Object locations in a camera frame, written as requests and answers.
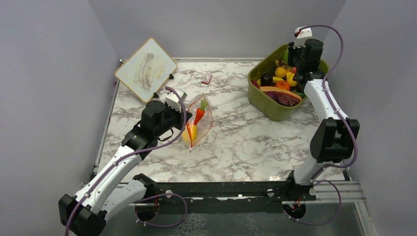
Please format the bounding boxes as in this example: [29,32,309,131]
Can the small orange toy pumpkin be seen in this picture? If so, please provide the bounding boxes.
[275,80,291,91]

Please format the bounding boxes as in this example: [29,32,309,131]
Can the small whiteboard with wooden frame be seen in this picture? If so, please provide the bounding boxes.
[115,38,177,103]

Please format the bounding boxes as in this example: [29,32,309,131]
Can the red toy steak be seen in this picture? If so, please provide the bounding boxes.
[265,91,303,107]

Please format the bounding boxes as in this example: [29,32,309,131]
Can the small red white box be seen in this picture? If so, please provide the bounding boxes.
[202,73,212,85]

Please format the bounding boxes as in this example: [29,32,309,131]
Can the black toy fruit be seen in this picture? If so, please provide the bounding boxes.
[260,73,273,87]

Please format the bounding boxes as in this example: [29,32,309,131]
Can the yellow toy banana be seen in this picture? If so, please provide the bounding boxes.
[256,77,283,86]

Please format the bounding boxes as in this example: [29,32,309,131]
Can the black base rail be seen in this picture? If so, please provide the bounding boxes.
[142,181,316,214]

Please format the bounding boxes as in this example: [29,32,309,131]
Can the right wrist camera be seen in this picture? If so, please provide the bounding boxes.
[293,27,312,49]

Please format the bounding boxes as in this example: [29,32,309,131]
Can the yellow toy lemon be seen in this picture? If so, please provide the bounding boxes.
[286,72,297,87]

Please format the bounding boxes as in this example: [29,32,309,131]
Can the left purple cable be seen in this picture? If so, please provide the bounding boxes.
[64,86,188,236]

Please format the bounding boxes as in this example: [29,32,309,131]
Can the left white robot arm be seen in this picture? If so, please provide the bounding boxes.
[59,99,192,236]

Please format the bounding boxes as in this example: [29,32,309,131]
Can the yellow toy bell pepper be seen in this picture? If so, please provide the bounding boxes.
[181,124,197,145]

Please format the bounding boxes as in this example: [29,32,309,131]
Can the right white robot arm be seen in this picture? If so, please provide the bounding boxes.
[283,39,360,200]

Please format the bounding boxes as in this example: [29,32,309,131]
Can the clear zip top bag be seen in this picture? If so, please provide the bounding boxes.
[181,93,213,152]

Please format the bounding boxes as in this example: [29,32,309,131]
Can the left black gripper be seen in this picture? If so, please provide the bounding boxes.
[155,102,193,137]

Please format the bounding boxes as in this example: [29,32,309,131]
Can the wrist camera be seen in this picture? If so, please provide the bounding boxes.
[165,88,187,112]
[293,27,312,49]

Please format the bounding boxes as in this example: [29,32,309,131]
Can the olive green plastic bin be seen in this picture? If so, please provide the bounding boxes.
[247,39,328,121]

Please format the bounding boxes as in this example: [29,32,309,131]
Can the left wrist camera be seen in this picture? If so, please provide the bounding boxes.
[165,88,187,112]

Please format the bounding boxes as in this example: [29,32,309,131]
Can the orange toy carrot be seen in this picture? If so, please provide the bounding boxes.
[194,99,207,125]

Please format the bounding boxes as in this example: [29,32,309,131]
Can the dark twig with brown nuts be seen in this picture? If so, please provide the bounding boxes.
[274,59,289,68]

